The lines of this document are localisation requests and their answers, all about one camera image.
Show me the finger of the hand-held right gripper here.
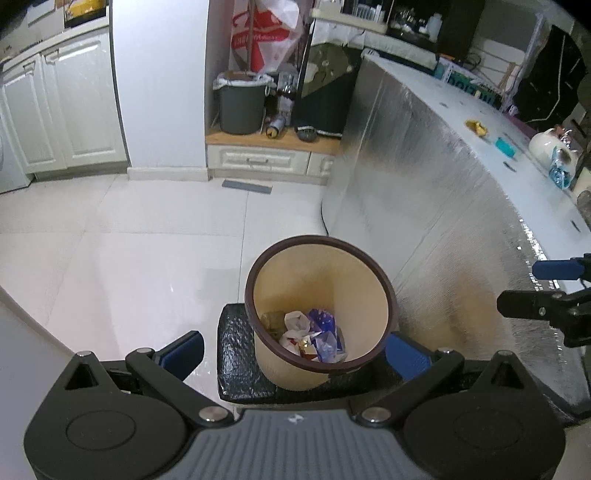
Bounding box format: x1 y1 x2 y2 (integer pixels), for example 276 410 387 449
497 289 591 320
531 253 591 280

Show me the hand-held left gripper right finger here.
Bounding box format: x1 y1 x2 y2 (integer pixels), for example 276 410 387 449
353 332 528 428

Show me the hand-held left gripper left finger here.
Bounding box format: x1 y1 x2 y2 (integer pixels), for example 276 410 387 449
65 330 236 428

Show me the blue foil snack bag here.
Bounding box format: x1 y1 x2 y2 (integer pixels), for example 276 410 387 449
307 308 348 363

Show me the light blue crinkled wrapper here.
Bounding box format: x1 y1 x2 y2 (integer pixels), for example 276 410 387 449
549 159 574 190

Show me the white packet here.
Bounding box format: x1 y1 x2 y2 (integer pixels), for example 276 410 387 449
278 310 312 348

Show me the beige brown-rimmed trash bin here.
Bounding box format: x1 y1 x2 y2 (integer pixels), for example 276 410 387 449
244 234 400 391

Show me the black textured box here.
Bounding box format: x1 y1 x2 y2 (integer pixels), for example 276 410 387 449
216 302 403 402

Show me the white cat-shaped jar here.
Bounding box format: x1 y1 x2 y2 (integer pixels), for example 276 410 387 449
529 127 581 180

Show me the white table with foil side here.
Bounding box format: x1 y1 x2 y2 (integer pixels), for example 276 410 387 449
322 48 591 422

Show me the grey floor mat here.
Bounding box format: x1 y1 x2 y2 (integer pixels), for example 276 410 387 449
222 180 273 195

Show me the black hanging cloth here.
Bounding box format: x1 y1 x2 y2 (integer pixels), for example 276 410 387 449
512 25 590 123

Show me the wood-topped white drawer cabinet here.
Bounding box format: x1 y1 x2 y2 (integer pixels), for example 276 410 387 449
205 127 342 185

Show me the green white printed box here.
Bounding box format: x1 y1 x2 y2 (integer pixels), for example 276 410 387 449
434 58 498 105

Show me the grey bucket with liner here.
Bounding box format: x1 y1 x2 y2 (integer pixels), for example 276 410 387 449
213 70 273 136

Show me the black shelf unit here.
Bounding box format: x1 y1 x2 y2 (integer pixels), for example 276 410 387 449
385 0 486 57

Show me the white kitchen cabinet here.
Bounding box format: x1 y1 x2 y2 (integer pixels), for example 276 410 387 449
0 28 130 175

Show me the dark drink plastic bottle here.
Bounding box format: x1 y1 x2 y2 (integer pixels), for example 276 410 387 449
277 69 297 116

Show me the black cloth covered cabinet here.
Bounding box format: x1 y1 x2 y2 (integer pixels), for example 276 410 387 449
293 44 363 137

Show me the cream plastic organizer rack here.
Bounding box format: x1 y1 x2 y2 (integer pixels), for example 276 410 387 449
311 0 389 34

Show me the red white plastic bag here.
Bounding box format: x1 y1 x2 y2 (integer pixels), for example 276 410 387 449
229 0 308 75

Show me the wooden broom handle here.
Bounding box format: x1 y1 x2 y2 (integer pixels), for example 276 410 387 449
248 0 258 73

